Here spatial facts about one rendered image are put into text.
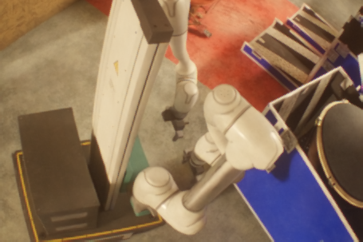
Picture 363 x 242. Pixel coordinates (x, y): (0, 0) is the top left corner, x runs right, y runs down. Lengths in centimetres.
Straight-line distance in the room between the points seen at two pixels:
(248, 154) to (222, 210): 161
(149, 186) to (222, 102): 59
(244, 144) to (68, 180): 87
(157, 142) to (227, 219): 85
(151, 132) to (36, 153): 137
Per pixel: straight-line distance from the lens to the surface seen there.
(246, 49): 370
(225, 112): 108
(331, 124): 224
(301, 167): 203
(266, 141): 108
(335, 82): 290
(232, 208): 272
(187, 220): 150
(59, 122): 176
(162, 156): 271
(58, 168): 164
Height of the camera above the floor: 234
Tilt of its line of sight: 51 degrees down
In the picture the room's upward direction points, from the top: 25 degrees clockwise
